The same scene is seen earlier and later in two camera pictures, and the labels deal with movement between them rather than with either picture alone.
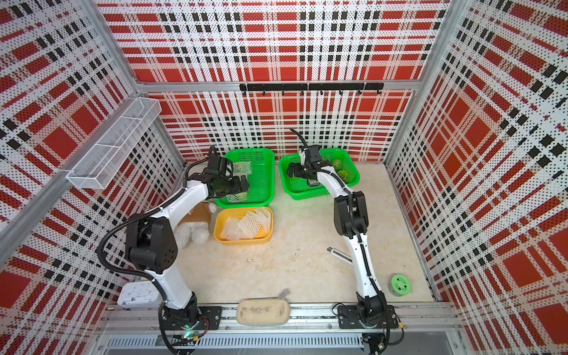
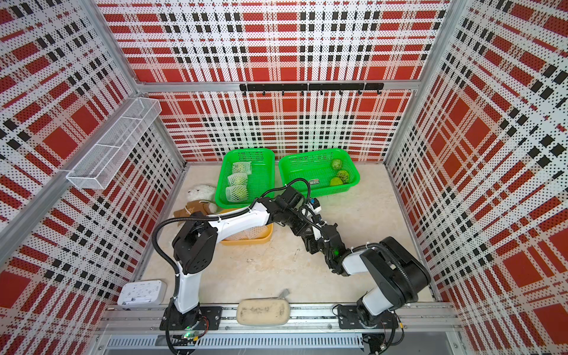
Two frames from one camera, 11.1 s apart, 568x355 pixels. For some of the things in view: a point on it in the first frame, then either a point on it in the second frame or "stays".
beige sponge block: [262, 312] stays
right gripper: [296, 166] → [310, 243]
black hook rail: [339, 86] stays
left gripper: [237, 188] → [304, 225]
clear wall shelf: [92, 171] stays
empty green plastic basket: [258, 165] stays
